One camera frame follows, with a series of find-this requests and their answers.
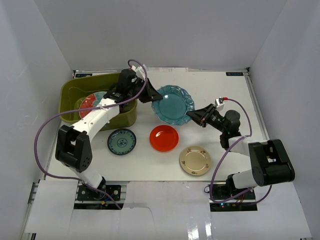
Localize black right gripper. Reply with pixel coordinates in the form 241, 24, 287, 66
186, 103, 228, 134

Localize teal scalloped plate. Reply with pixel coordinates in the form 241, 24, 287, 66
151, 85, 195, 126

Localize red and teal floral plate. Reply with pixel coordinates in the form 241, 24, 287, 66
78, 91, 107, 109

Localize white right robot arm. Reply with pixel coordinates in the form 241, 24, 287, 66
187, 104, 296, 200

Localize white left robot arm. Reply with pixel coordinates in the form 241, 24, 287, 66
55, 66, 163, 200

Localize olive green plastic bin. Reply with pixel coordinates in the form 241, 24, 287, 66
59, 72, 138, 131

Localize white paper sheets at back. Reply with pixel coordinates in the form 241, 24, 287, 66
146, 67, 189, 73

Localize orange glossy plate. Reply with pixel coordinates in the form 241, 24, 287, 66
149, 125, 179, 152

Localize cream floral plate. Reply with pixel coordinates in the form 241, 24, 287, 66
179, 146, 212, 177

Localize green blue patterned small plate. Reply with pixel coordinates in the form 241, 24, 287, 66
107, 128, 137, 156

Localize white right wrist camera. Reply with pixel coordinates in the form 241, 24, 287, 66
214, 97, 228, 111

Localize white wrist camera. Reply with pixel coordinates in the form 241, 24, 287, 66
214, 97, 228, 111
129, 64, 148, 82

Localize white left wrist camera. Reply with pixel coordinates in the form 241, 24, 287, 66
129, 64, 148, 82

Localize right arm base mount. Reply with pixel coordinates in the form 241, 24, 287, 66
209, 184, 258, 213

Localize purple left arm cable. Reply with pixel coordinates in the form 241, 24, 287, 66
33, 59, 148, 210

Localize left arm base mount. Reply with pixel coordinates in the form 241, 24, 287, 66
74, 184, 124, 210

